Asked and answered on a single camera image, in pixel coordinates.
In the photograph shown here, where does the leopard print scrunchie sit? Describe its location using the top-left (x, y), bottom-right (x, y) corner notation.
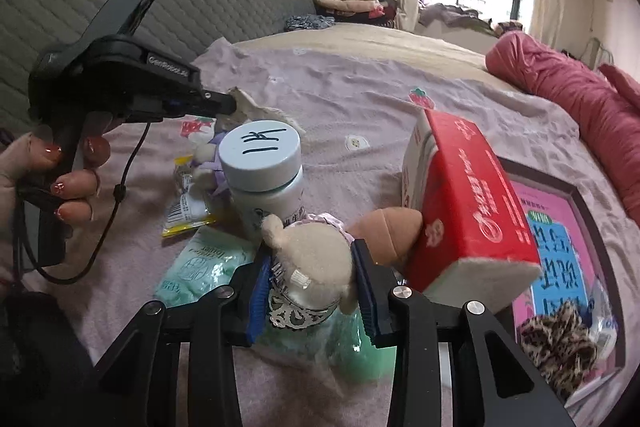
top-left (517, 301), bottom-right (601, 400)

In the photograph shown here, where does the small clear packet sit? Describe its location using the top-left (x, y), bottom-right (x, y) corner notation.
top-left (585, 277), bottom-right (621, 358)

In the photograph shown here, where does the white fabric piece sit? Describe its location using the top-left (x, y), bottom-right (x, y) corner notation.
top-left (227, 87), bottom-right (301, 132)

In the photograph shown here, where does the grey storage box pink inside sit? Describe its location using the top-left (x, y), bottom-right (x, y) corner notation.
top-left (495, 157), bottom-right (629, 408)

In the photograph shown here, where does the beige makeup sponge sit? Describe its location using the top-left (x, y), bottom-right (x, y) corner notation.
top-left (347, 206), bottom-right (425, 266)

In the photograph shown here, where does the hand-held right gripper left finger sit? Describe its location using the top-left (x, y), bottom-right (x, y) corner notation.
top-left (85, 253), bottom-right (274, 427)

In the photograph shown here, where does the person's left hand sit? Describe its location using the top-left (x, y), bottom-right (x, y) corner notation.
top-left (0, 132), bottom-right (112, 228)

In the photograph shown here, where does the yellow snack packet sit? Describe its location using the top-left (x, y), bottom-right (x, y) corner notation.
top-left (161, 157), bottom-right (219, 239)

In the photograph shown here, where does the beige bed sheet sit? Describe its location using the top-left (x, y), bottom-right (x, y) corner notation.
top-left (232, 22), bottom-right (506, 85)

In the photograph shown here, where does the white bottle with blue cap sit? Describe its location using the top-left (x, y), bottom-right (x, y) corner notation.
top-left (218, 119), bottom-right (306, 242)

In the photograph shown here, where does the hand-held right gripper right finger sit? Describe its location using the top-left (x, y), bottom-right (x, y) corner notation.
top-left (351, 240), bottom-right (577, 427)

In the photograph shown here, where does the black cable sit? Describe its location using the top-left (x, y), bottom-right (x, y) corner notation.
top-left (15, 119), bottom-right (151, 285)

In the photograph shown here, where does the pink rolled blanket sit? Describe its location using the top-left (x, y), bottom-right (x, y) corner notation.
top-left (486, 31), bottom-right (640, 228)

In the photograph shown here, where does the dark patterned cloth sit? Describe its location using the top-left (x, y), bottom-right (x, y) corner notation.
top-left (285, 14), bottom-right (337, 34)

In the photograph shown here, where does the red and white tissue box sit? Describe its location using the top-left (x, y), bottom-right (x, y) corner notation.
top-left (401, 108), bottom-right (543, 308)

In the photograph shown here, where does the cream plush doll lace dress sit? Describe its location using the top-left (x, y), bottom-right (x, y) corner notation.
top-left (259, 212), bottom-right (362, 331)

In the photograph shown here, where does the pale green tissue pack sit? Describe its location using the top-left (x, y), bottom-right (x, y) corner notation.
top-left (154, 226), bottom-right (258, 308)

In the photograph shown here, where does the floral green tissue pack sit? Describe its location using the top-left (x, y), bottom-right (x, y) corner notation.
top-left (257, 307), bottom-right (397, 384)

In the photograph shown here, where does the heap of clothes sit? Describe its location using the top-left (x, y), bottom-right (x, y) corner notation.
top-left (419, 1), bottom-right (523, 38)

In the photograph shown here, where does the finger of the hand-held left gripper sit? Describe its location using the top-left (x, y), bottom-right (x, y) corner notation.
top-left (199, 89), bottom-right (239, 118)

